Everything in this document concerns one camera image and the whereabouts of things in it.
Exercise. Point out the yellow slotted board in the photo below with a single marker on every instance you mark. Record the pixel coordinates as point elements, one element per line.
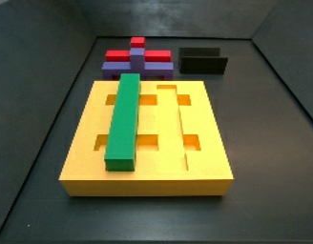
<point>181,158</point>

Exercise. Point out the green long block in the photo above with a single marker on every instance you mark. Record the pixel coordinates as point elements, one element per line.
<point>121,151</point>

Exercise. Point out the purple cross-shaped block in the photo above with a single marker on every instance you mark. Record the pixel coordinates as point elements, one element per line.
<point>146,69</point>

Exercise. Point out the red cross-shaped block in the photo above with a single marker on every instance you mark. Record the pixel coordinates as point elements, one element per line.
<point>138,50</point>

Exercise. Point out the black angle bracket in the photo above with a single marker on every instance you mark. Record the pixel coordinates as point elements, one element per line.
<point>201,61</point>

